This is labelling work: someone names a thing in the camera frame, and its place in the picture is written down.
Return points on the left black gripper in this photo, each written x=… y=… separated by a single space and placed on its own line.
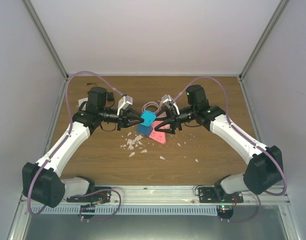
x=125 y=116

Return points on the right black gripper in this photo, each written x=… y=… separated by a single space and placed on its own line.
x=175 y=122

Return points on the light blue plug adapter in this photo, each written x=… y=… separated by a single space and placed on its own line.
x=148 y=118

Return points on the dark blue cube socket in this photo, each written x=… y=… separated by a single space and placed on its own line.
x=144 y=130

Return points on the pink power strip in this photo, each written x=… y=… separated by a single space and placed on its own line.
x=159 y=137

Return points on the black plug adapter with cable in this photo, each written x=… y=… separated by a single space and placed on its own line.
x=110 y=95

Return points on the white tiger cube adapter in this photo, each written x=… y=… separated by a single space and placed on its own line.
x=80 y=101

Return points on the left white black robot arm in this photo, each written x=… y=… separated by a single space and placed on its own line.
x=41 y=180

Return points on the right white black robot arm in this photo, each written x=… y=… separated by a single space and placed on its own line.
x=264 y=164

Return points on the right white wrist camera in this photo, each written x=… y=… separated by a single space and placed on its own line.
x=170 y=103

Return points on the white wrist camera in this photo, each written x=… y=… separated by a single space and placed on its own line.
x=170 y=103
x=124 y=103

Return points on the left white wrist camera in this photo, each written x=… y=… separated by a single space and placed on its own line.
x=124 y=103

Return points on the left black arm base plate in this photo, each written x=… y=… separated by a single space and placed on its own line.
x=101 y=197

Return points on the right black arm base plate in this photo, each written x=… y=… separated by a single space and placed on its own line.
x=207 y=194

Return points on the grey slotted cable duct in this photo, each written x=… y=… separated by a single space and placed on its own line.
x=153 y=210

